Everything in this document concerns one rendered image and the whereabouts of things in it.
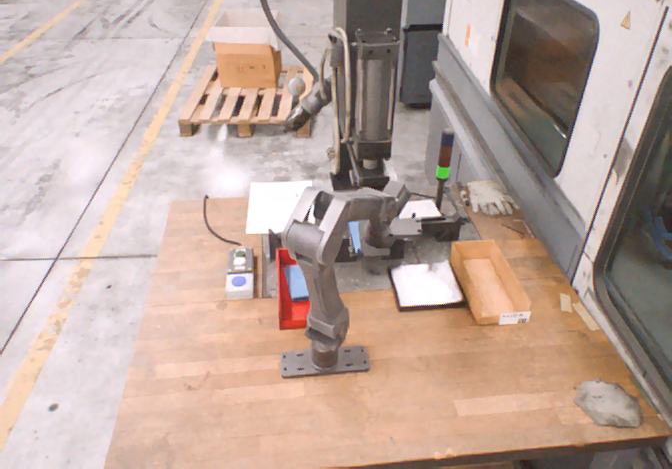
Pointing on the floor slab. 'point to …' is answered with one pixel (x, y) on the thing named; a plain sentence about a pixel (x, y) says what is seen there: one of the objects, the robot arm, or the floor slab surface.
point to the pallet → (198, 113)
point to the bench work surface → (178, 390)
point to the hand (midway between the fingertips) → (369, 249)
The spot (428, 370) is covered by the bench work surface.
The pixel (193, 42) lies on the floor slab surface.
